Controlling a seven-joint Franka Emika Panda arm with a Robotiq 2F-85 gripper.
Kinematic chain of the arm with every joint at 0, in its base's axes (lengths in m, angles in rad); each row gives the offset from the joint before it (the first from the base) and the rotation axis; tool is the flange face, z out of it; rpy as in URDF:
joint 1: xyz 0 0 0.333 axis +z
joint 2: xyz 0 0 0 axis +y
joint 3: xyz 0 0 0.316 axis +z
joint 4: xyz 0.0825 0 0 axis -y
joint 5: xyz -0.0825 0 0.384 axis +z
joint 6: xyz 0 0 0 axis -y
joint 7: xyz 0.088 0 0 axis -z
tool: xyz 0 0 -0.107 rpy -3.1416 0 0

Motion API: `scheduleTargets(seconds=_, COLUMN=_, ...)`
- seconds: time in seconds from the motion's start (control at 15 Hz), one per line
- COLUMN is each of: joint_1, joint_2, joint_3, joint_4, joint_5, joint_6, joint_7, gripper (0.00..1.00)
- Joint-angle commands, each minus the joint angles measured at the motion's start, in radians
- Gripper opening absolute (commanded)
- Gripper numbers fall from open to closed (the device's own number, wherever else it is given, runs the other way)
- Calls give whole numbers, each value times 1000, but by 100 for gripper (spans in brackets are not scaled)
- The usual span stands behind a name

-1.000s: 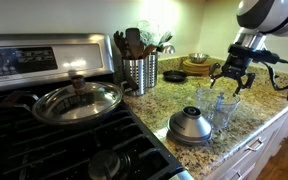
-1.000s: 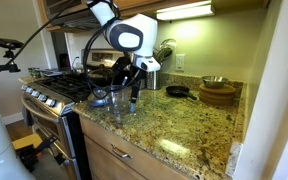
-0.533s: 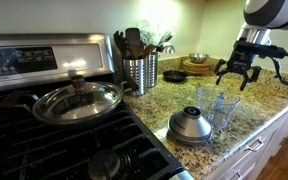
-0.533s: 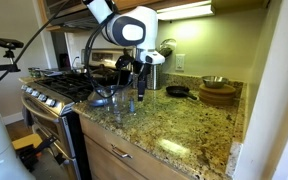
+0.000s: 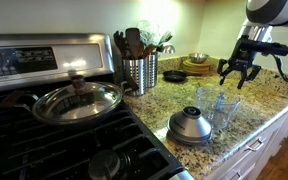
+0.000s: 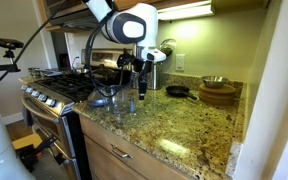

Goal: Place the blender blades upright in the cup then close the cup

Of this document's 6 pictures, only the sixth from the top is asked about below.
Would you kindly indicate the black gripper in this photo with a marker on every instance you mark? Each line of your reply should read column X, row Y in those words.
column 143, row 70

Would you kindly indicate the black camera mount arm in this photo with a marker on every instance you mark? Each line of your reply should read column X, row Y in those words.
column 4, row 68

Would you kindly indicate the wooden lower cabinet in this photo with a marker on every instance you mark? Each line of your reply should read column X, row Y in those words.
column 100, row 163

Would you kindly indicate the wooden upper cabinet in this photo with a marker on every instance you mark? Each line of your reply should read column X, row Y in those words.
column 177, row 2

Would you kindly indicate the small steel pot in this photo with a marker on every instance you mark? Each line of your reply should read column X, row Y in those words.
column 80, row 70

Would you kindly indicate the white wall outlet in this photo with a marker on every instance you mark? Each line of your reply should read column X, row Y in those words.
column 180, row 62

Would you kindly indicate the wooden cabinet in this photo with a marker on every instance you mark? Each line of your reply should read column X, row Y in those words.
column 177, row 2
column 100, row 163

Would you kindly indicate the black external camera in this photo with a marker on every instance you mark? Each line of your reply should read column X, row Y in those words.
column 8, row 43

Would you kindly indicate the small glass jar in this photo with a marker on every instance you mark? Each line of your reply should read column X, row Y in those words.
column 34, row 72

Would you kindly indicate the small steel bowl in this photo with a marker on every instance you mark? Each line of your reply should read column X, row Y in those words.
column 214, row 81

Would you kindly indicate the yellow block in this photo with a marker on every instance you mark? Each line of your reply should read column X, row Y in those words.
column 25, row 141

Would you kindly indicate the stainless steel gas stove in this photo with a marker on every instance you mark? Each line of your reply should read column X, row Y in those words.
column 50, row 100

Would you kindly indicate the clear glass cup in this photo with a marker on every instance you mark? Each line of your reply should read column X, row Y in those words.
column 117, row 100

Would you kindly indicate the under-cabinet light strip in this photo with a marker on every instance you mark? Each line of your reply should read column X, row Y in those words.
column 190, row 11

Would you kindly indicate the black clamp tool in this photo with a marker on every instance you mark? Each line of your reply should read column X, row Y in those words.
column 30, row 156

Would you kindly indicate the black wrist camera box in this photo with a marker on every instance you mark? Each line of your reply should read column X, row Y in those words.
column 125, row 60

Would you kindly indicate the steel frying pan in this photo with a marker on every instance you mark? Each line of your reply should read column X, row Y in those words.
column 107, row 81

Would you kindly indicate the steel range hood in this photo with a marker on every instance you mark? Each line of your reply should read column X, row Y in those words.
column 70, row 20

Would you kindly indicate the perforated steel utensil holder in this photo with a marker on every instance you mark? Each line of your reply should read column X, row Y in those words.
column 155, row 78

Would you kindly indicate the small black cast-iron skillet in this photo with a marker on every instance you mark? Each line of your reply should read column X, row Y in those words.
column 177, row 91

